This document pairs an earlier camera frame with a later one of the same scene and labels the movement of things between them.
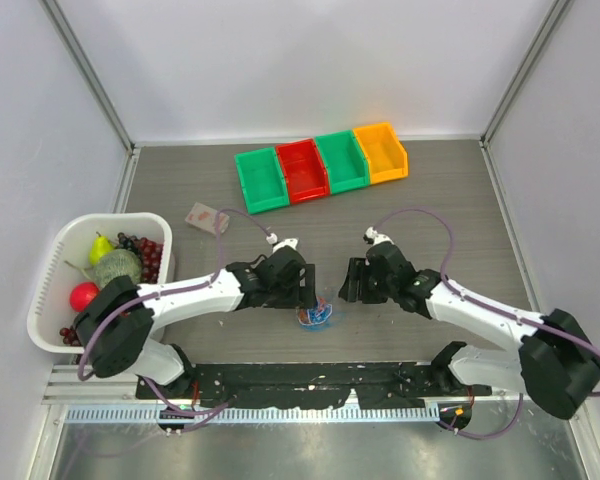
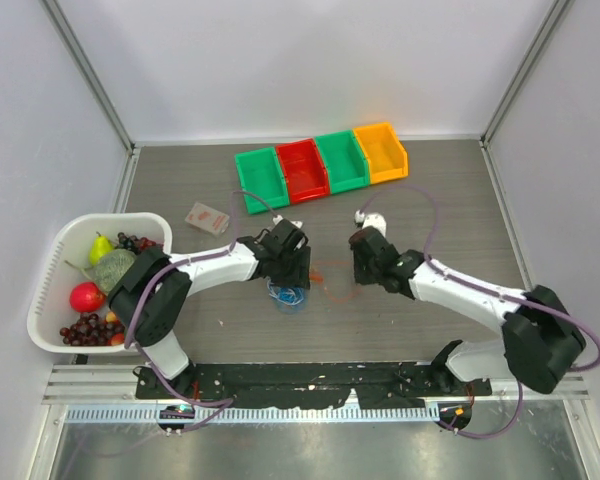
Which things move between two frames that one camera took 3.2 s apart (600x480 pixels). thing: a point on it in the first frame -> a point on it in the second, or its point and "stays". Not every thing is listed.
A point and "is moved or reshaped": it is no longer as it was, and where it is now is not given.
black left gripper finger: (310, 285) -> (297, 270)
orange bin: (386, 156) stays
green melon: (117, 263) stays
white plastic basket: (69, 265) stays
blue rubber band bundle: (319, 314) is moved or reshaped
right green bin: (346, 165) stays
